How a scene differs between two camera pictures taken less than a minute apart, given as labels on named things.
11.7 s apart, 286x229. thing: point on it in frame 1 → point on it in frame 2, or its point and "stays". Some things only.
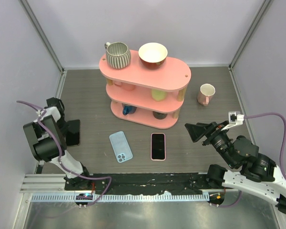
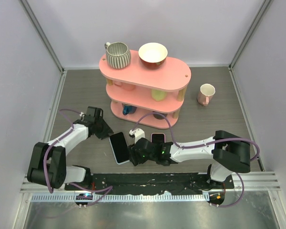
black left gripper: (66, 129) → (107, 130)
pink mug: (206, 91) stays
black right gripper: (196, 131) → (133, 158)
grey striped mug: (118, 56) stays
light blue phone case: (120, 147) stays
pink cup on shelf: (129, 87) stays
